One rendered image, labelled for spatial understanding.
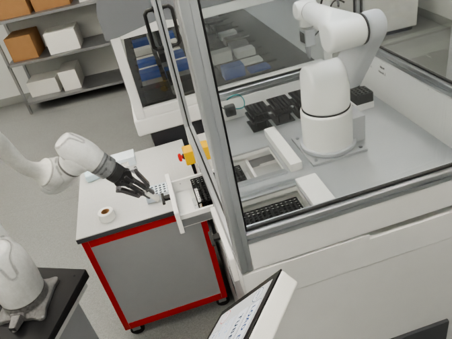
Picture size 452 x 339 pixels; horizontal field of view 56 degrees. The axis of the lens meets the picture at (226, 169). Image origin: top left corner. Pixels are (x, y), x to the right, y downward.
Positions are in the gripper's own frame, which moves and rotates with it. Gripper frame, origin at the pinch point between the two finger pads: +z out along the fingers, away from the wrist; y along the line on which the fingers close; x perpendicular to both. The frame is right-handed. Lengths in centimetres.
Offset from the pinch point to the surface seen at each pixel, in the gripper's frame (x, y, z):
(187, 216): -12.6, 5.9, 10.8
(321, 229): -55, 44, 21
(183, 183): 11.4, 7.1, 12.8
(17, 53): 387, -115, -53
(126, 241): 11.2, -31.6, 12.0
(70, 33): 378, -56, -23
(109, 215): 15.4, -26.3, -1.0
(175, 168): 43.3, -0.8, 21.2
